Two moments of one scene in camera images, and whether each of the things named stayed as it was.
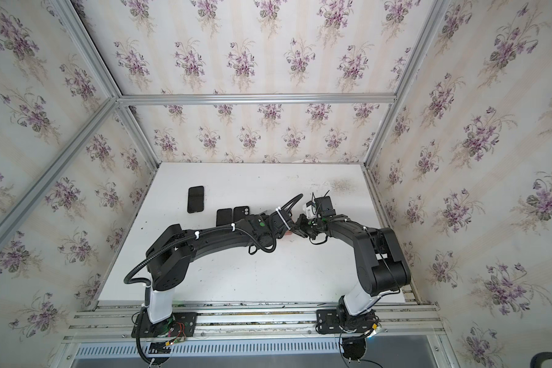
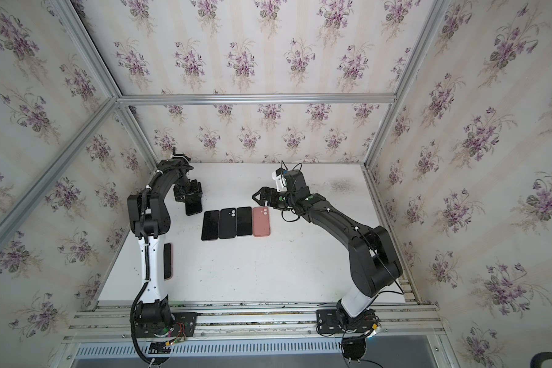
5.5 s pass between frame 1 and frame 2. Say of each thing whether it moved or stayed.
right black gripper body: moved
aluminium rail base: stayed
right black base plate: stayed
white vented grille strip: stayed
